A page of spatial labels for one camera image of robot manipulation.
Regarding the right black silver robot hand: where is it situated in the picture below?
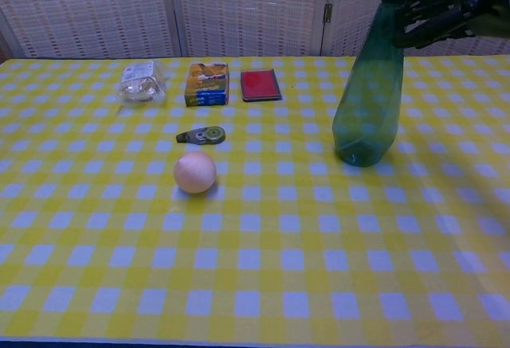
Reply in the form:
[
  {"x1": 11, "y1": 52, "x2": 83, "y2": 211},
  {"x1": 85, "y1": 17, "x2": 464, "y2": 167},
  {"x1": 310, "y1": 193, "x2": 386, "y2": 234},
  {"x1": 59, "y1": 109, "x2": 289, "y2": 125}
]
[{"x1": 392, "y1": 0, "x2": 510, "y2": 49}]

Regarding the green spray bottle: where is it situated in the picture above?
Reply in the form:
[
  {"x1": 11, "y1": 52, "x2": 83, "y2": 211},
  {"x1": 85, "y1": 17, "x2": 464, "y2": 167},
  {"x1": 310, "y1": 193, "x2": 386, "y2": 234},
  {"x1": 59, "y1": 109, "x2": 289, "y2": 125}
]
[{"x1": 332, "y1": 0, "x2": 414, "y2": 167}]

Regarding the woven folding screen panel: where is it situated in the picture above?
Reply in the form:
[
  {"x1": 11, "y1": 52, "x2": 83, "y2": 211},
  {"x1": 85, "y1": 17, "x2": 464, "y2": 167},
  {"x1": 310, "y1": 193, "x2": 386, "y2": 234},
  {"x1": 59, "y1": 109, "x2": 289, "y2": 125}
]
[
  {"x1": 0, "y1": 0, "x2": 180, "y2": 61},
  {"x1": 418, "y1": 0, "x2": 510, "y2": 57},
  {"x1": 167, "y1": 0, "x2": 332, "y2": 57},
  {"x1": 320, "y1": 0, "x2": 427, "y2": 57}
]

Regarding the red stamp pad case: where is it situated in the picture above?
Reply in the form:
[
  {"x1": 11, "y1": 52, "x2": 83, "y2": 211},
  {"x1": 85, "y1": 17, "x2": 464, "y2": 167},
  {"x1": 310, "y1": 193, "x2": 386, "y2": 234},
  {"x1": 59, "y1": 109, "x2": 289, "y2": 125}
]
[{"x1": 240, "y1": 68, "x2": 283, "y2": 103}]

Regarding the orange blue carton box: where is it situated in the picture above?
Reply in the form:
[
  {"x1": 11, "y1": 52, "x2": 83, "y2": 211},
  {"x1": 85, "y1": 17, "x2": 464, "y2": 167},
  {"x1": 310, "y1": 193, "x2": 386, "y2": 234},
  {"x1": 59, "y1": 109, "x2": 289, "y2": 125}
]
[{"x1": 184, "y1": 61, "x2": 230, "y2": 108}]

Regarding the green correction tape dispenser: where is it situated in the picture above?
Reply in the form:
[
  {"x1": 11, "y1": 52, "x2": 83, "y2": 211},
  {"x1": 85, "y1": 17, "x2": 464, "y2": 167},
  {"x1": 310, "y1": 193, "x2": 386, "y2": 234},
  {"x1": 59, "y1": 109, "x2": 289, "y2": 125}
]
[{"x1": 175, "y1": 125, "x2": 226, "y2": 145}]

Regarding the yellow white checked tablecloth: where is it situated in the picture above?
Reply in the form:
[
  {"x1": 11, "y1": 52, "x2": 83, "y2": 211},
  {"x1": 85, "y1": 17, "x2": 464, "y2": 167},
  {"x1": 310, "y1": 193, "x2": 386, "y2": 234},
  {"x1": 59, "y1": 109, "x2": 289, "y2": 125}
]
[{"x1": 0, "y1": 56, "x2": 510, "y2": 345}]

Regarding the peach coloured ball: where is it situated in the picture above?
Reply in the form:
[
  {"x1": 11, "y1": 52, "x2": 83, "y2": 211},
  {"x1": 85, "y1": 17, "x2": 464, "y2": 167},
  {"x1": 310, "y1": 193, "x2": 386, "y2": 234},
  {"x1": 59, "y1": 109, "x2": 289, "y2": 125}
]
[{"x1": 173, "y1": 151, "x2": 218, "y2": 194}]

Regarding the clear snack bag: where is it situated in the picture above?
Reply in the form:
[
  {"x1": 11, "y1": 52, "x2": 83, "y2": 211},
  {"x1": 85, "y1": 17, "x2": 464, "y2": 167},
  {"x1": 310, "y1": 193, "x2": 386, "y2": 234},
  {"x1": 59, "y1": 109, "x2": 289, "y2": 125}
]
[{"x1": 118, "y1": 60, "x2": 167, "y2": 105}]

